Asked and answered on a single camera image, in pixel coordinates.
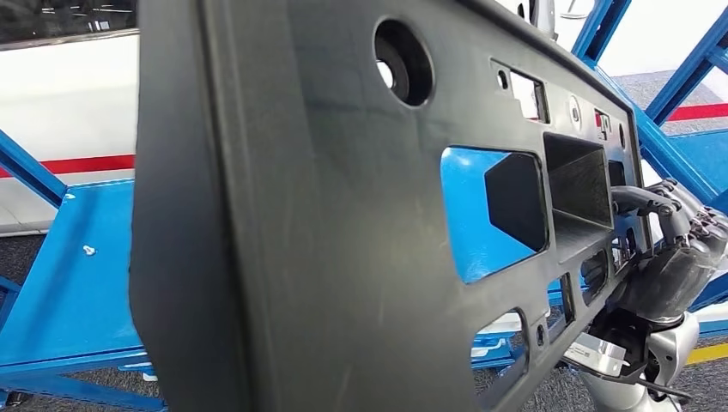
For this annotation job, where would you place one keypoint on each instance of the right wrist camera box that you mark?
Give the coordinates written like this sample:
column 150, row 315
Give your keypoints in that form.
column 594, row 353

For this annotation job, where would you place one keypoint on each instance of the black plastic plate part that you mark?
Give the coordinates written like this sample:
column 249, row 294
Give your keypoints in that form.
column 313, row 227

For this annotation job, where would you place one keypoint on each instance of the yellow floor tape square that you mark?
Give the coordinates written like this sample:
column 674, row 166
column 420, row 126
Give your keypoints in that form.
column 708, row 353

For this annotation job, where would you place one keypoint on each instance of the white car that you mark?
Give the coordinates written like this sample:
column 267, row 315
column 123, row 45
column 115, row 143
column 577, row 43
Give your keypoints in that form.
column 68, row 102

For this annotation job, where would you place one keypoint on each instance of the small white fastener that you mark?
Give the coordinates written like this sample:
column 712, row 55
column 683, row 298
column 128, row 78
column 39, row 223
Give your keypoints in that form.
column 89, row 250

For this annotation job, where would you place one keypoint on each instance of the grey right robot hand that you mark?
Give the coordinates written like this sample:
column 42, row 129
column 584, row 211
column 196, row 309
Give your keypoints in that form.
column 677, row 273

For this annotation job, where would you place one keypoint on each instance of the blue steel shelf rack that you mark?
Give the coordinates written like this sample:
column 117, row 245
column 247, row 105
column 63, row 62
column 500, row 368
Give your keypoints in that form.
column 705, row 153
column 74, row 295

